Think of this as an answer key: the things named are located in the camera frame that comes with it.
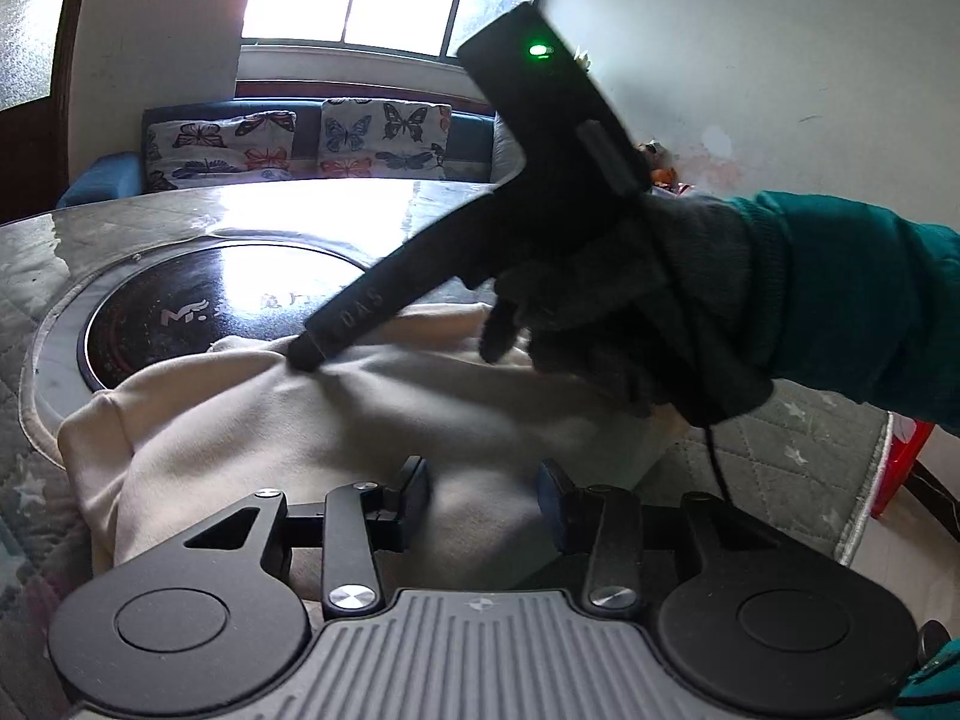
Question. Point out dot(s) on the beige sweater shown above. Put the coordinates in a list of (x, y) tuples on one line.
[(262, 427)]

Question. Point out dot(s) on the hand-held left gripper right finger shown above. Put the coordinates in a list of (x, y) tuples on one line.
[(553, 510)]

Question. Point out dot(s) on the butterfly print cushion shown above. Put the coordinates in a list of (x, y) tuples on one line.
[(382, 139), (217, 150)]

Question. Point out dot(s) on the grey cushion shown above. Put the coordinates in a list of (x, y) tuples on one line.
[(508, 157)]

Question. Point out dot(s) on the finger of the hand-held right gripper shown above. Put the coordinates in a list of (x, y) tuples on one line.
[(337, 330)]

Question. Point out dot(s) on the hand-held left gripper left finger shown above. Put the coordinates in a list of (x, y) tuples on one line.
[(414, 499)]

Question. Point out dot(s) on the red plastic stool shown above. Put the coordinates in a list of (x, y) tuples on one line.
[(904, 457)]

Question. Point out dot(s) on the round black induction cooktop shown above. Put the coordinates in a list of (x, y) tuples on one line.
[(150, 315)]

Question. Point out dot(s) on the person's teal jacket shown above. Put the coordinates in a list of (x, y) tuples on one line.
[(937, 682)]

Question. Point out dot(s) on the small orange object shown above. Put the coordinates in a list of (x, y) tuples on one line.
[(661, 178)]

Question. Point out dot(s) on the blue sofa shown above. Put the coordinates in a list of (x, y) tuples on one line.
[(105, 176)]

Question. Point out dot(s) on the person's right forearm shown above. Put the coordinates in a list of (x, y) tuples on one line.
[(862, 300)]

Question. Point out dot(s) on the grey quilted table cover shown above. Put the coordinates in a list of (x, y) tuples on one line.
[(787, 450)]

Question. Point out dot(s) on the person's right hand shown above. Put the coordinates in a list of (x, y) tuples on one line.
[(637, 300)]

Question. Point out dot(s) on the dark wooden door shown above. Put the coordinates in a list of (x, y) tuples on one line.
[(30, 157)]

